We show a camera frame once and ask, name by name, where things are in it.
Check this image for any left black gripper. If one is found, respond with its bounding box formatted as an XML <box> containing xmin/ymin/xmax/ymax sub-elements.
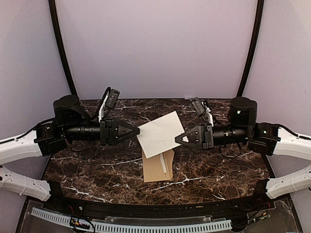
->
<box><xmin>63</xmin><ymin>116</ymin><xmax>140</xmax><ymax>146</ymax></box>

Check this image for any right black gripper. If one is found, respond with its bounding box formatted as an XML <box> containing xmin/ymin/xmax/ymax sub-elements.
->
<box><xmin>175</xmin><ymin>123</ymin><xmax>250</xmax><ymax>151</ymax></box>

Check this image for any beige ornate letter sheet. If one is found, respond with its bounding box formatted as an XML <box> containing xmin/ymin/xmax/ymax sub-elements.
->
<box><xmin>160</xmin><ymin>153</ymin><xmax>167</xmax><ymax>174</ymax></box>

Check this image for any brown paper envelope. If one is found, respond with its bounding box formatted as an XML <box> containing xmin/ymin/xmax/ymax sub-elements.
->
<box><xmin>142</xmin><ymin>150</ymin><xmax>174</xmax><ymax>183</ymax></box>

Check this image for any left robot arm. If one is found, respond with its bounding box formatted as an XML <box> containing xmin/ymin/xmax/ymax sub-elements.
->
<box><xmin>0</xmin><ymin>89</ymin><xmax>140</xmax><ymax>212</ymax></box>

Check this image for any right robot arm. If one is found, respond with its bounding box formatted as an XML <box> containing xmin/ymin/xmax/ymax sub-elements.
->
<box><xmin>175</xmin><ymin>97</ymin><xmax>311</xmax><ymax>211</ymax></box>

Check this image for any black front table rail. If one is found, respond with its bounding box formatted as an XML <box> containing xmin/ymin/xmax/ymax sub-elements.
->
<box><xmin>47</xmin><ymin>180</ymin><xmax>271</xmax><ymax>219</ymax></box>

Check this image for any white slotted cable duct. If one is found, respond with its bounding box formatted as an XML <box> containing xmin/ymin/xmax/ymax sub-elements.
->
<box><xmin>31</xmin><ymin>208</ymin><xmax>232</xmax><ymax>233</ymax></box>

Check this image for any left black corner post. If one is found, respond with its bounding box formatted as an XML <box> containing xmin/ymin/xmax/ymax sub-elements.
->
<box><xmin>48</xmin><ymin>0</ymin><xmax>77</xmax><ymax>95</ymax></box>

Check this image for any black corner post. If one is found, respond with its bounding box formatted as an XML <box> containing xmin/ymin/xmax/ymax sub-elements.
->
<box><xmin>236</xmin><ymin>0</ymin><xmax>264</xmax><ymax>97</ymax></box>
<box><xmin>48</xmin><ymin>0</ymin><xmax>77</xmax><ymax>95</ymax></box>

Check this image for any right black corner post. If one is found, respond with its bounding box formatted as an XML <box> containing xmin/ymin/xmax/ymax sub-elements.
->
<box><xmin>236</xmin><ymin>0</ymin><xmax>264</xmax><ymax>97</ymax></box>

